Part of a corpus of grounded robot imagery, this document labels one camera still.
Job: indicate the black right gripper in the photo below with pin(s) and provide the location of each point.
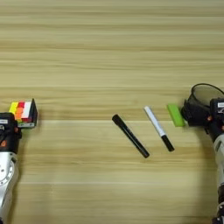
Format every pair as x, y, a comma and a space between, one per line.
215, 128

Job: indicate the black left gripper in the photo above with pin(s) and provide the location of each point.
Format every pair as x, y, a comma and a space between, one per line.
10, 142

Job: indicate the black mesh pen cup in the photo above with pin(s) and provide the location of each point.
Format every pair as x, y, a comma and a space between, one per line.
192, 118

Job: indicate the black marker pen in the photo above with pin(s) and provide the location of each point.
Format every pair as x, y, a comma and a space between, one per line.
131, 136

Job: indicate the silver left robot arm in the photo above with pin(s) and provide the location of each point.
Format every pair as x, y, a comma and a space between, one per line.
7, 180

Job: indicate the multicoloured block stack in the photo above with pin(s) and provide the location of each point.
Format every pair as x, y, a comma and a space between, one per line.
22, 111

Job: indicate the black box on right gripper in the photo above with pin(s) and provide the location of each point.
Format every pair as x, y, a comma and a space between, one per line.
218, 109

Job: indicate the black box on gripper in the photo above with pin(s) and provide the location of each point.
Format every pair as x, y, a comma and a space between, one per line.
8, 121
218, 109

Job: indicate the green eraser block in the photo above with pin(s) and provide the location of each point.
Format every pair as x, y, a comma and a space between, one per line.
176, 115

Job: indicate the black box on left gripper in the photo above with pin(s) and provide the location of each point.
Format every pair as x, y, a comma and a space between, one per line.
8, 121

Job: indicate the white marker with black cap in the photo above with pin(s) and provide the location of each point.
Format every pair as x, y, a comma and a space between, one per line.
156, 124

